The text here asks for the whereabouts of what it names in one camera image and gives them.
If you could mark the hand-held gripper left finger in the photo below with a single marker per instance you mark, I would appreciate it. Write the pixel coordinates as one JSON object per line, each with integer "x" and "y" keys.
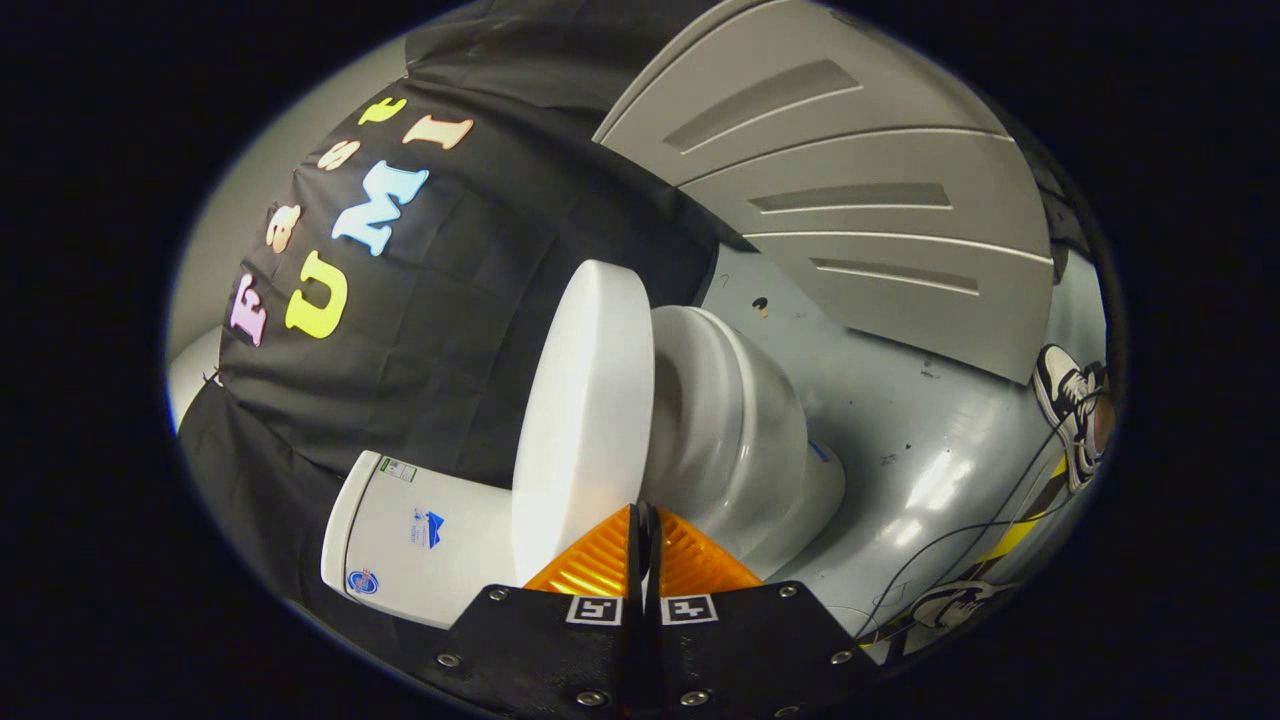
{"x": 545, "y": 650}

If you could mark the white ceramic toilet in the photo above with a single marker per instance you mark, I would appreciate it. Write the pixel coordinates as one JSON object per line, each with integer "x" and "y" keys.
{"x": 740, "y": 420}

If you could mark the white toilet lid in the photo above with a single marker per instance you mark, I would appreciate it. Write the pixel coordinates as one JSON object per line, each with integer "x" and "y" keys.
{"x": 585, "y": 400}

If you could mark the yellow black floor tape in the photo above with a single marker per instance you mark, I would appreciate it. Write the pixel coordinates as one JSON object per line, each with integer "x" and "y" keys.
{"x": 1015, "y": 535}

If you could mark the person's black white sneaker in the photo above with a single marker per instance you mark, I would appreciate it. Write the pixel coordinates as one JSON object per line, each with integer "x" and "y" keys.
{"x": 950, "y": 605}
{"x": 1068, "y": 400}

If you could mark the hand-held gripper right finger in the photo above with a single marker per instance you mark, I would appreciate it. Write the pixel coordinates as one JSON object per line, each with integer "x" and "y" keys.
{"x": 750, "y": 650}

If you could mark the white plastic drawer cabinet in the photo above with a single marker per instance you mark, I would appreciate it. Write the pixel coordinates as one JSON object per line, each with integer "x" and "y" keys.
{"x": 850, "y": 170}

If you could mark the black backdrop cloth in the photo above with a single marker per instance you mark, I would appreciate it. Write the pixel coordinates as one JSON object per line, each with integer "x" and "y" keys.
{"x": 470, "y": 260}

